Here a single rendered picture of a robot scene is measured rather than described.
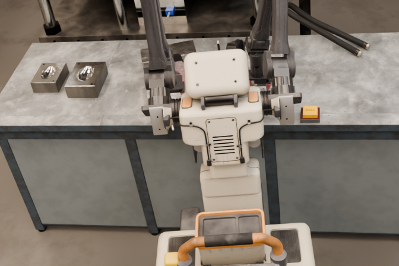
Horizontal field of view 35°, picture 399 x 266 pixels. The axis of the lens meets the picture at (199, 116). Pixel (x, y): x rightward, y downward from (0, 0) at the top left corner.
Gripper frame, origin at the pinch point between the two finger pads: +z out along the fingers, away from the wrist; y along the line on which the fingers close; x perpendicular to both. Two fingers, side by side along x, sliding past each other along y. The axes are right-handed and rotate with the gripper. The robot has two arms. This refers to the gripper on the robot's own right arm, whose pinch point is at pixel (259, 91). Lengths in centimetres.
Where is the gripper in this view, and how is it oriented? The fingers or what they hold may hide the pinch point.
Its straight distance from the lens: 270.0
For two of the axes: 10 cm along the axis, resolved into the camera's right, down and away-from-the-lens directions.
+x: -1.4, 6.3, -7.7
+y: -9.8, 0.0, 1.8
